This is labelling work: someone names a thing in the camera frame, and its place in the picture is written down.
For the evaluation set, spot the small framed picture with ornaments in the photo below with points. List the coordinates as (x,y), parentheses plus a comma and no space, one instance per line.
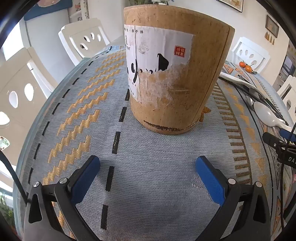
(272,26)

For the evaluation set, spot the white dining chair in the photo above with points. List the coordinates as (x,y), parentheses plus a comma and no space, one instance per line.
(34,76)
(289,92)
(254,49)
(78,37)

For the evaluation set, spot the patterned rack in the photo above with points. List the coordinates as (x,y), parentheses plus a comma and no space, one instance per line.
(79,10)

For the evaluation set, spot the blue refrigerator cover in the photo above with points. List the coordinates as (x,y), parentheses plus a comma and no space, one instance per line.
(46,9)

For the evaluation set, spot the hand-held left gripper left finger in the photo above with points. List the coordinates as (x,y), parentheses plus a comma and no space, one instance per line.
(84,183)

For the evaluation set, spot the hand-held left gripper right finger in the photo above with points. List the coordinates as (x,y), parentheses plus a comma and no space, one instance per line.
(210,183)

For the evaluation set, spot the patterned blue-grey tablecloth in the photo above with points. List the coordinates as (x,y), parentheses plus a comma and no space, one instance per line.
(150,162)

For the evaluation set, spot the white refrigerator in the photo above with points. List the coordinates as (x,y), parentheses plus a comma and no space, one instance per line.
(44,34)

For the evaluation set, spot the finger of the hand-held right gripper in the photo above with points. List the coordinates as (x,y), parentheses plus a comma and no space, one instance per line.
(271,139)
(288,134)

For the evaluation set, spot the small orange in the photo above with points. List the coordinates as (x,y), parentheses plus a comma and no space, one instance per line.
(242,64)
(248,68)

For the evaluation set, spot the bamboo utensil holder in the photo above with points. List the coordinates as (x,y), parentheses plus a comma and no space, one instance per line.
(185,97)

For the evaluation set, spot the white dotted rice paddle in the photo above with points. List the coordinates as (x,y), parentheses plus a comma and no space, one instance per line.
(266,113)

